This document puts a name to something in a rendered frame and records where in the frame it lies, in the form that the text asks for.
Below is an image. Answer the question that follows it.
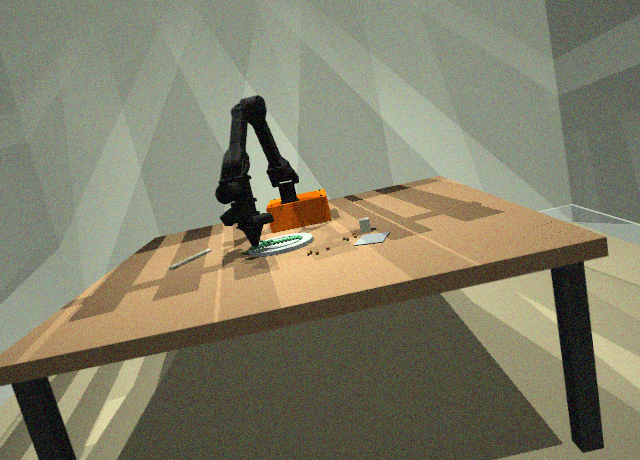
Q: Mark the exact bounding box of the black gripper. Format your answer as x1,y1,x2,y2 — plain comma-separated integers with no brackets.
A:
234,195,274,247

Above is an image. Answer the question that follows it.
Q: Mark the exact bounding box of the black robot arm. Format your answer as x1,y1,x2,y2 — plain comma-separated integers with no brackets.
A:
215,95,299,226

